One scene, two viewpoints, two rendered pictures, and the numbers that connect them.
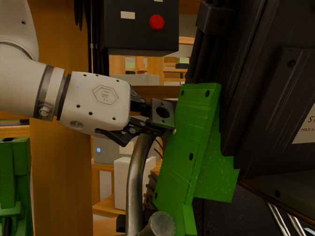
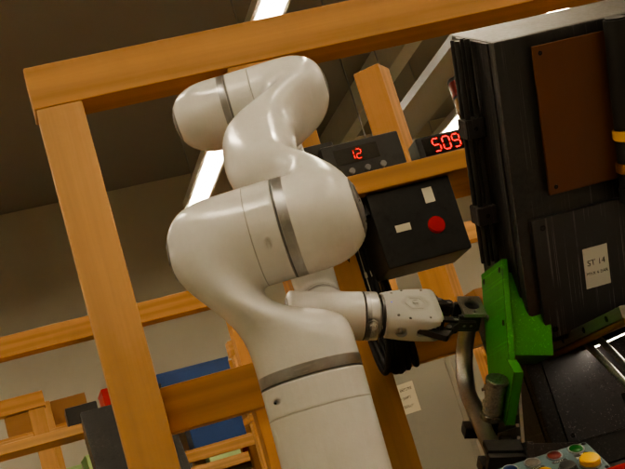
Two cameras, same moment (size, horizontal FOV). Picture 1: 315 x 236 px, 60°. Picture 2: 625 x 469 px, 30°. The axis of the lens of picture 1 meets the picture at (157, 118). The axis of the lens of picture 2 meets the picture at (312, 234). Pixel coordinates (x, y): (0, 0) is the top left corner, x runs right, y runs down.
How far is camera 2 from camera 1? 1.59 m
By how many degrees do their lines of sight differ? 19
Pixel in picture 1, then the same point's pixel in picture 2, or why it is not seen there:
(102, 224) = not seen: outside the picture
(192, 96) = (491, 279)
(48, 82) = (371, 301)
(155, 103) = (461, 300)
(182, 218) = (509, 367)
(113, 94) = (421, 301)
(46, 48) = not seen: hidden behind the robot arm
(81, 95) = (397, 306)
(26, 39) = (330, 278)
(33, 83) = (360, 305)
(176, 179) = (499, 350)
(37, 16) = not seen: hidden behind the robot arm
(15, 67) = (343, 298)
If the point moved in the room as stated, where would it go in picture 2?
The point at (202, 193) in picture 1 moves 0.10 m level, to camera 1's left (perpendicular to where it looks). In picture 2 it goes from (524, 350) to (465, 368)
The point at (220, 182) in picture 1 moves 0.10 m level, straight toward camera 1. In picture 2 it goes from (537, 339) to (525, 338)
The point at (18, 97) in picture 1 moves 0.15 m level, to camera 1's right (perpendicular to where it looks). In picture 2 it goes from (352, 319) to (438, 292)
